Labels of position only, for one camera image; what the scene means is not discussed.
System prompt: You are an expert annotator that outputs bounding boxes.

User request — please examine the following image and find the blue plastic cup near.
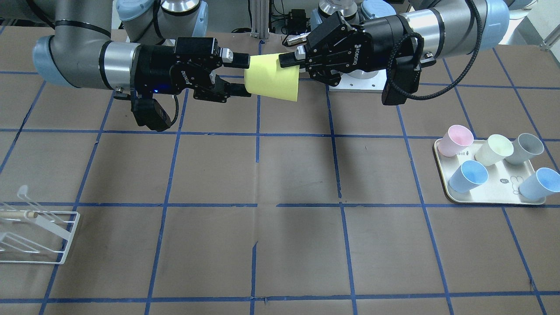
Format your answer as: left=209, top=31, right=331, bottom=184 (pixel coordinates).
left=448, top=160, right=489, bottom=193

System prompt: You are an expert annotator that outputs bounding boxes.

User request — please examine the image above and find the grey plastic cup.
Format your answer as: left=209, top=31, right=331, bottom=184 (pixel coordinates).
left=505, top=133, right=545, bottom=165

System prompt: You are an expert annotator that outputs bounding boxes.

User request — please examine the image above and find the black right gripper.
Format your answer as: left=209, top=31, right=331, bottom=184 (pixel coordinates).
left=133, top=37, right=252, bottom=102

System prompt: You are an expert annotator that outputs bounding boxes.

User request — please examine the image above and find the pale yellow plastic cup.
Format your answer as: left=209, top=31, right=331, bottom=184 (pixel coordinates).
left=474, top=134, right=514, bottom=167

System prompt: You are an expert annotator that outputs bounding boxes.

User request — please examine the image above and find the pink plastic cup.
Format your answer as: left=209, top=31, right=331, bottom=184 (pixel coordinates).
left=437, top=124, right=474, bottom=157

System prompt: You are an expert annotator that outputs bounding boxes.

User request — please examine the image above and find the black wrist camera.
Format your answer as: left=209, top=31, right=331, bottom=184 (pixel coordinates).
left=382, top=56, right=422, bottom=106
left=131, top=98, right=174, bottom=132

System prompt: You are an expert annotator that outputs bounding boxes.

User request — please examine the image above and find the beige plastic tray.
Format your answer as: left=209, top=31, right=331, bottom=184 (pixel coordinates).
left=433, top=139, right=546, bottom=205

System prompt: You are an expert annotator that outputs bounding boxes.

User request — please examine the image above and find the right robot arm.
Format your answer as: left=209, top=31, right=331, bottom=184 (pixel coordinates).
left=1, top=0, right=250, bottom=104

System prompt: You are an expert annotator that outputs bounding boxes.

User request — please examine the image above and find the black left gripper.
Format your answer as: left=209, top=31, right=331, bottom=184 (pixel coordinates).
left=279, top=13, right=412, bottom=86

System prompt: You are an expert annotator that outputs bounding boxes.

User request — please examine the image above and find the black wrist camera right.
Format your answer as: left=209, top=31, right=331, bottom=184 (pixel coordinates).
left=131, top=98, right=174, bottom=132

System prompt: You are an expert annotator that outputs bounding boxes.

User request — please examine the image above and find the blue plastic cup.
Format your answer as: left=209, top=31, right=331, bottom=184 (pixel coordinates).
left=448, top=160, right=489, bottom=193
left=519, top=168, right=560, bottom=200

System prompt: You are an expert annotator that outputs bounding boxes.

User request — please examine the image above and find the white wire rack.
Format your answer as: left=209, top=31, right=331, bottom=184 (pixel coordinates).
left=0, top=184, right=80, bottom=265

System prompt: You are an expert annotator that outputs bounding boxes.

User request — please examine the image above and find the blue plastic cup far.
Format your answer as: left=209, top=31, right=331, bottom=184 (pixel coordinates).
left=519, top=168, right=560, bottom=200

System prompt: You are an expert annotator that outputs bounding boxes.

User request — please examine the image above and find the aluminium frame post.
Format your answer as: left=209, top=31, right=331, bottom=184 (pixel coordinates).
left=249, top=0, right=270, bottom=41

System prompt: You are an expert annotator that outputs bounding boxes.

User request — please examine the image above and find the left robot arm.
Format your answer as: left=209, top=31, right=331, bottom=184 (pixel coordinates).
left=279, top=0, right=509, bottom=86

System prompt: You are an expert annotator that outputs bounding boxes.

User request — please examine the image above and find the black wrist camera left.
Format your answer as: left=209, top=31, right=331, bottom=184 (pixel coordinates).
left=382, top=56, right=422, bottom=106

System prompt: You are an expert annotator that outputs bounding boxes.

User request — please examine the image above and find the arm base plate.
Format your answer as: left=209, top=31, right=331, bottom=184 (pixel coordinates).
left=329, top=70, right=386, bottom=93

